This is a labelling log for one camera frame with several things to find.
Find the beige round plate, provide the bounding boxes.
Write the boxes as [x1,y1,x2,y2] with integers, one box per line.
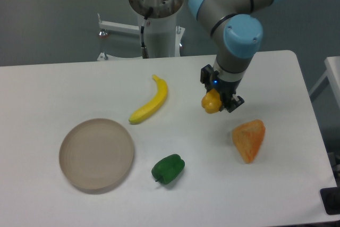
[59,119,134,194]

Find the white side table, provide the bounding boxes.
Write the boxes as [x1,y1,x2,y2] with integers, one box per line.
[309,56,339,105]

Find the black device at edge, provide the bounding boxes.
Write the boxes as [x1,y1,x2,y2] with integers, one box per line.
[320,187,340,215]

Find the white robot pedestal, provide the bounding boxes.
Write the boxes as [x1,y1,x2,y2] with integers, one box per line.
[98,0,185,58]

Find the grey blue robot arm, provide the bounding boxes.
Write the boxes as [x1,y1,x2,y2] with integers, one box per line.
[129,0,281,112]

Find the yellow toy banana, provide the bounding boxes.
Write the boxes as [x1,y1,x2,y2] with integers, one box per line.
[129,74,168,124]

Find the green toy pepper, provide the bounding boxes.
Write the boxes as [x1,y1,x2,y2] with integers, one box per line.
[151,154,185,185]

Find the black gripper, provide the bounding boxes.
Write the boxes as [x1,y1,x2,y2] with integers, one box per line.
[200,64,244,113]

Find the yellow toy pepper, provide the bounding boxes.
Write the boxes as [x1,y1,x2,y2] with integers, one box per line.
[201,89,222,114]

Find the black cable with connector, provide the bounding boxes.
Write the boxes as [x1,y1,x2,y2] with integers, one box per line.
[140,6,154,59]

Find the orange triangular toy bread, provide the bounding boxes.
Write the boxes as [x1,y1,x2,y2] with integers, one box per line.
[232,119,266,164]

